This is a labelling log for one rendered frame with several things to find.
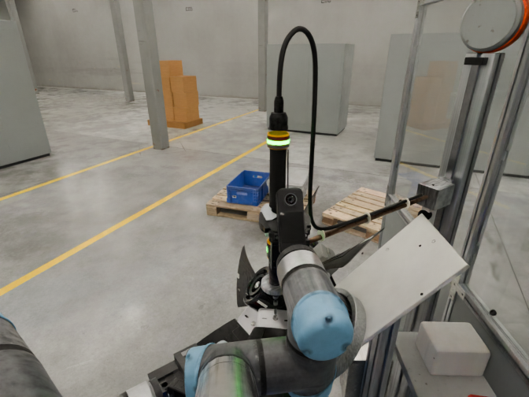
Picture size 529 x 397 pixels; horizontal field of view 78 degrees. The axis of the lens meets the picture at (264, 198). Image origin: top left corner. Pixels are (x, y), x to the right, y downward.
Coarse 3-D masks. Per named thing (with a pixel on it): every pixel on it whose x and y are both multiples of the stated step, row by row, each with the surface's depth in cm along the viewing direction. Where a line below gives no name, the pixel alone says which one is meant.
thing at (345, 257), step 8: (376, 232) 73; (368, 240) 68; (352, 248) 71; (360, 248) 66; (336, 256) 72; (344, 256) 67; (352, 256) 64; (328, 264) 69; (336, 264) 65; (344, 264) 63
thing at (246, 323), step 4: (248, 308) 93; (244, 312) 93; (248, 312) 93; (252, 312) 93; (256, 312) 92; (240, 316) 93; (244, 316) 93; (248, 316) 93; (252, 316) 92; (256, 316) 92; (240, 320) 93; (244, 320) 93; (248, 320) 92; (252, 320) 92; (256, 320) 92; (240, 324) 93; (244, 324) 93; (248, 324) 92; (256, 324) 91; (244, 328) 92; (248, 328) 92; (252, 328) 91; (248, 332) 91
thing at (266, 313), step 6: (258, 312) 84; (264, 312) 84; (270, 312) 84; (276, 312) 85; (282, 312) 85; (258, 318) 82; (264, 318) 83; (270, 318) 83; (282, 318) 83; (258, 324) 81; (264, 324) 81; (270, 324) 81; (276, 324) 81; (282, 324) 82
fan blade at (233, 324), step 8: (232, 320) 94; (224, 328) 94; (232, 328) 93; (240, 328) 92; (208, 336) 97; (216, 336) 95; (224, 336) 94; (232, 336) 92; (240, 336) 92; (248, 336) 91; (200, 344) 98
